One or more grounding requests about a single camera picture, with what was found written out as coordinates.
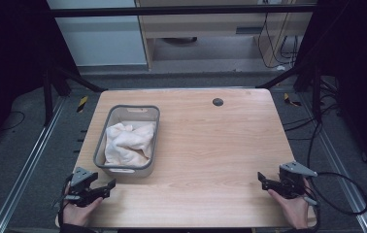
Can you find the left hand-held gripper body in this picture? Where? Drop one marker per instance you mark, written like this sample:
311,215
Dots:
80,181

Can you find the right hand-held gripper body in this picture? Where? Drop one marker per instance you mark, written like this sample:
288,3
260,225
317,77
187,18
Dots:
292,181

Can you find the person's right hand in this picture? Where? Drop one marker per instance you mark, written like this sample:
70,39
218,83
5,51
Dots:
294,210

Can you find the person's left hand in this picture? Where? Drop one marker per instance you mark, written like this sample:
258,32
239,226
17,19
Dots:
78,213

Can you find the grey plastic basket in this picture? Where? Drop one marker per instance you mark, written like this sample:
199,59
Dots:
102,152

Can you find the pale pink crumpled cloth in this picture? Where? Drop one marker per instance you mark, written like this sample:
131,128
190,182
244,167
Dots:
128,145

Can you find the yellow black tape marker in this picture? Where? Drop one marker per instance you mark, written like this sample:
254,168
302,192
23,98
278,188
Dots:
290,99
82,104

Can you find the dark round table grommet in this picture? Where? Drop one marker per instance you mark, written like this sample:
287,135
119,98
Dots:
217,102

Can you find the black metal stand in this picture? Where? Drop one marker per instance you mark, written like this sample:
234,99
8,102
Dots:
48,97
316,93

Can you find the black curtain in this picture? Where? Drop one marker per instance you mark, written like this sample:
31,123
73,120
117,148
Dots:
359,64
6,58

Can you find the white cabinet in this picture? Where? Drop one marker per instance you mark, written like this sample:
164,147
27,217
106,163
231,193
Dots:
100,39

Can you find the light wooden desk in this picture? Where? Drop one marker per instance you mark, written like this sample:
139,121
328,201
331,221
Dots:
204,26

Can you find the aluminium floor rail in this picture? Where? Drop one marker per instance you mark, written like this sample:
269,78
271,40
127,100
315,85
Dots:
29,165
343,171

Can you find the black horizontal frame bar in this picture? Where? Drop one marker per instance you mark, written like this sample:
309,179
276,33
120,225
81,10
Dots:
172,11

